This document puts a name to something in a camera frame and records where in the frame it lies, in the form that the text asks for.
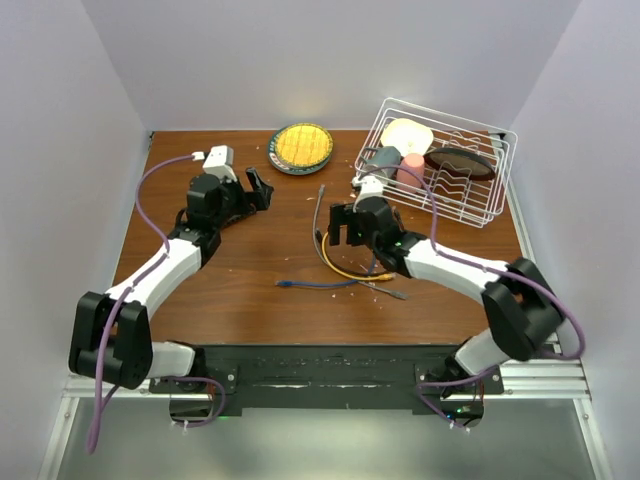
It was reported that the grey ethernet cable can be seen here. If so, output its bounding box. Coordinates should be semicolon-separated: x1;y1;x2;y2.
312;184;409;302

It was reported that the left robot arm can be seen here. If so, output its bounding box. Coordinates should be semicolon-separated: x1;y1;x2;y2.
68;167;274;392

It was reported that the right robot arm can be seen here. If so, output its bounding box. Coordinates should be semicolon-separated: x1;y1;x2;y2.
328;197;564;393

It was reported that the yellow and green plate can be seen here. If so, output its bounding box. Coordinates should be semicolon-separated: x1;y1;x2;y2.
267;123;334;176

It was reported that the pink cup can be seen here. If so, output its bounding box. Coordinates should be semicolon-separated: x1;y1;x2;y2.
396;153;425;194

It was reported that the grey mug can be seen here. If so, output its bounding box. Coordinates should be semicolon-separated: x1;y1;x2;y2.
360;146;402;184

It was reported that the white bowl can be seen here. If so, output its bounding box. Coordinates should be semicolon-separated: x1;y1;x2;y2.
380;118;434;157

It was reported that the brown plate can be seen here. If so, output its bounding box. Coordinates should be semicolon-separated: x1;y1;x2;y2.
424;147;495;181

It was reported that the black ethernet cable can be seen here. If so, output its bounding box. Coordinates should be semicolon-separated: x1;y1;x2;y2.
324;234;386;279

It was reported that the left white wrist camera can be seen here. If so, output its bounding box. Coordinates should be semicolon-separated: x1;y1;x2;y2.
203;145;237;182

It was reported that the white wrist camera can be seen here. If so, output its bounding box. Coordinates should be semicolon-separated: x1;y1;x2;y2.
203;145;237;182
351;175;384;211

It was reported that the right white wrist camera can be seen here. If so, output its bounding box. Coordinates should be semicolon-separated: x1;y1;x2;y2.
351;175;384;211

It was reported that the yellow ethernet cable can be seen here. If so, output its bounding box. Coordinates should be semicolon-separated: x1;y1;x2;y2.
321;230;397;280

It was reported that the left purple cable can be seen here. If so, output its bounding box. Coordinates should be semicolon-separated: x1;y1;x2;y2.
85;154;229;455

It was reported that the white wire dish rack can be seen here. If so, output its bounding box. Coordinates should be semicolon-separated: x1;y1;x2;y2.
354;98;518;228

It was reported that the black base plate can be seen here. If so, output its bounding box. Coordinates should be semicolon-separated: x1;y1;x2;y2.
149;345;507;425

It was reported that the aluminium frame rail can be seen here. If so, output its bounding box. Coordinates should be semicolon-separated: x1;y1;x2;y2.
40;359;611;479

